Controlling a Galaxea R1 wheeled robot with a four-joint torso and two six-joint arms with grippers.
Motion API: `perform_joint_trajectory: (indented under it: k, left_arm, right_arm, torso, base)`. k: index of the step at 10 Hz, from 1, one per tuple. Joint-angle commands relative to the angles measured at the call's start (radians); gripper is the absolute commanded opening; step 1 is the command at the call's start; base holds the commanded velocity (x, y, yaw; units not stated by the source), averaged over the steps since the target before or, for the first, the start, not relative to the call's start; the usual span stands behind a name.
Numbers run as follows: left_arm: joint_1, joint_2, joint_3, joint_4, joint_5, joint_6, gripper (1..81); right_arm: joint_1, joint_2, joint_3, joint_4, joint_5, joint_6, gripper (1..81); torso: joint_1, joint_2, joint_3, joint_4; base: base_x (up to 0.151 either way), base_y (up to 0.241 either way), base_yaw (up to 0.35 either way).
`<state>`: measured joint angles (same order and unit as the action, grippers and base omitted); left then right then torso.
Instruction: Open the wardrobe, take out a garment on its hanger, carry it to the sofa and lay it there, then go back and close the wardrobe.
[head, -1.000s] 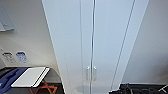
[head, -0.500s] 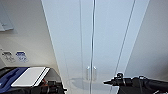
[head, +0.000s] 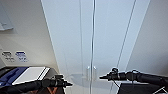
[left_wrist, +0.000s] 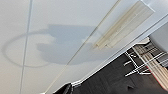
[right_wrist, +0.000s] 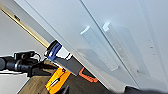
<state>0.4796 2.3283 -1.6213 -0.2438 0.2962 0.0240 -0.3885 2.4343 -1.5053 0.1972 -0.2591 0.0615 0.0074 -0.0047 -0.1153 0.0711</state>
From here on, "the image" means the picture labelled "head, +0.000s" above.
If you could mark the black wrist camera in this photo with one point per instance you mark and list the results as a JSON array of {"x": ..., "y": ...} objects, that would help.
[
  {"x": 115, "y": 70},
  {"x": 59, "y": 77}
]

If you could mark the wall socket plate grey label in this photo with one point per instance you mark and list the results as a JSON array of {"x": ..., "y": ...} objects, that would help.
[{"x": 8, "y": 56}]

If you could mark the white wardrobe door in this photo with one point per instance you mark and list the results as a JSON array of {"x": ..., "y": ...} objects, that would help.
[
  {"x": 113, "y": 33},
  {"x": 66, "y": 33}
]

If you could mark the wall socket plate blue label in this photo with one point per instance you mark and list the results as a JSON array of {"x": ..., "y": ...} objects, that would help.
[{"x": 21, "y": 56}]

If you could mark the white wall-mounted box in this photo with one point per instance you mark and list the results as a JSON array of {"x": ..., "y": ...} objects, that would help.
[{"x": 5, "y": 20}]

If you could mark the white wardrobe body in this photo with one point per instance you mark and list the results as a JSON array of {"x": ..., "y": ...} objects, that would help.
[{"x": 137, "y": 20}]

